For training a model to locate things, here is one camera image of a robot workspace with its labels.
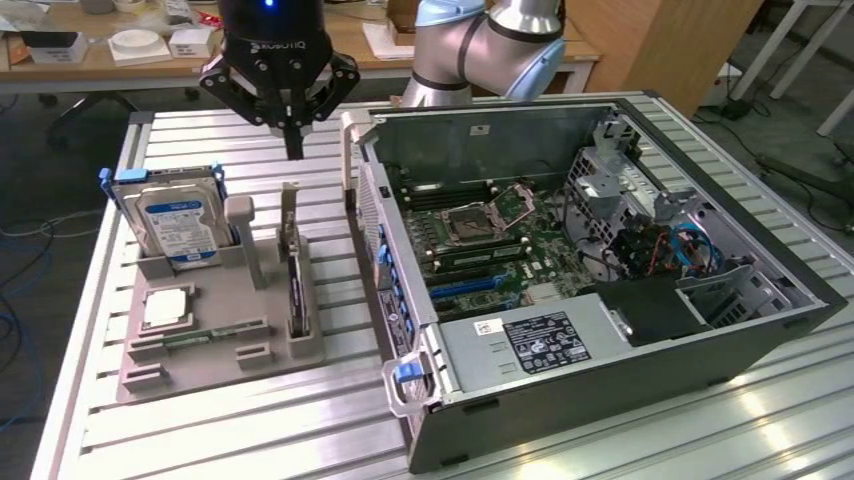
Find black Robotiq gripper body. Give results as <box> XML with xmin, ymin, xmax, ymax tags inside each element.
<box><xmin>220</xmin><ymin>0</ymin><xmax>334</xmax><ymax>107</ymax></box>

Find black graphics card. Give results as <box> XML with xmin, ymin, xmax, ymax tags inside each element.
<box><xmin>278</xmin><ymin>181</ymin><xmax>314</xmax><ymax>344</ymax></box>

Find white papers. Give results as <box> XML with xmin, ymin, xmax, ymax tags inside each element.
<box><xmin>363</xmin><ymin>22</ymin><xmax>419</xmax><ymax>61</ymax></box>

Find white labelled box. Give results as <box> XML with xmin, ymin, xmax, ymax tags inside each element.
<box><xmin>168</xmin><ymin>27</ymin><xmax>222</xmax><ymax>59</ymax></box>

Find wooden desk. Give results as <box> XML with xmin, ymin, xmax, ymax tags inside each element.
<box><xmin>0</xmin><ymin>0</ymin><xmax>602</xmax><ymax>96</ymax></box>

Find brown cardboard box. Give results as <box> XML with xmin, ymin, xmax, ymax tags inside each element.
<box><xmin>386</xmin><ymin>0</ymin><xmax>422</xmax><ymax>34</ymax></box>

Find white round holder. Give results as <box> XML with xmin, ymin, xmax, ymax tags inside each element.
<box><xmin>106</xmin><ymin>28</ymin><xmax>174</xmax><ymax>66</ymax></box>

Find black chair base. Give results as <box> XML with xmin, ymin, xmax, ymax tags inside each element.
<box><xmin>39</xmin><ymin>89</ymin><xmax>202</xmax><ymax>149</ymax></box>

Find hard disk in blue caddy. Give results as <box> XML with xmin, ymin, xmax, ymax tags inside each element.
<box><xmin>98</xmin><ymin>162</ymin><xmax>232</xmax><ymax>274</ymax></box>

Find white box with black top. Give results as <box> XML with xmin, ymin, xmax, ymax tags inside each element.
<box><xmin>19</xmin><ymin>30</ymin><xmax>88</xmax><ymax>64</ymax></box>

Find CPU socket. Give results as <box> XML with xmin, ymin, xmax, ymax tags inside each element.
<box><xmin>443</xmin><ymin>202</ymin><xmax>502</xmax><ymax>246</ymax></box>

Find silver CPU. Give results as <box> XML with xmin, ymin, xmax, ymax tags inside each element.
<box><xmin>143</xmin><ymin>289</ymin><xmax>190</xmax><ymax>329</ymax></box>

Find blue expansion slot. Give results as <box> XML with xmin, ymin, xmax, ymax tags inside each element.
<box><xmin>426</xmin><ymin>277</ymin><xmax>499</xmax><ymax>301</ymax></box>

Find metal disk bay cage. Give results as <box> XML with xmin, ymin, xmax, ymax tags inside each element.
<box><xmin>566</xmin><ymin>147</ymin><xmax>669</xmax><ymax>251</ymax></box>

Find green motherboard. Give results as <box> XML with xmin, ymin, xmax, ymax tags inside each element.
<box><xmin>386</xmin><ymin>167</ymin><xmax>602</xmax><ymax>324</ymax></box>

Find green RAM stick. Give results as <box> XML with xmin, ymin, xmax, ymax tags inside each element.
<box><xmin>159</xmin><ymin>322</ymin><xmax>248</xmax><ymax>349</ymax></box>

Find wooden cabinet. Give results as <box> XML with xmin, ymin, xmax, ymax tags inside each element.
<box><xmin>566</xmin><ymin>0</ymin><xmax>766</xmax><ymax>116</ymax></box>

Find grey parts rack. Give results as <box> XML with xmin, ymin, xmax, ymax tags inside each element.
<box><xmin>116</xmin><ymin>195</ymin><xmax>329</xmax><ymax>404</ymax></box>

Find grey power supply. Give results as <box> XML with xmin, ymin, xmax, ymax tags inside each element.
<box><xmin>437</xmin><ymin>293</ymin><xmax>633</xmax><ymax>394</ymax></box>

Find black fan shroud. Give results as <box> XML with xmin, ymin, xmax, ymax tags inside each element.
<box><xmin>597</xmin><ymin>277</ymin><xmax>713</xmax><ymax>349</ymax></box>

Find black floor stand base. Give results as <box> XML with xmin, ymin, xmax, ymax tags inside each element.
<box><xmin>757</xmin><ymin>144</ymin><xmax>854</xmax><ymax>201</ymax></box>

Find black open PC case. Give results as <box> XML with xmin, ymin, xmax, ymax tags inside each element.
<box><xmin>339</xmin><ymin>97</ymin><xmax>850</xmax><ymax>475</ymax></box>

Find blue wire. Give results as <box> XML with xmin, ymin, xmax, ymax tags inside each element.
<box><xmin>670</xmin><ymin>222</ymin><xmax>726</xmax><ymax>276</ymax></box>

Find blue floor cable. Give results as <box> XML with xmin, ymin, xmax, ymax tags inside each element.
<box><xmin>0</xmin><ymin>234</ymin><xmax>55</xmax><ymax>436</ymax></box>

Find white table frame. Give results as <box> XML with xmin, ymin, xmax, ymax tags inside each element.
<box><xmin>730</xmin><ymin>0</ymin><xmax>854</xmax><ymax>136</ymax></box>

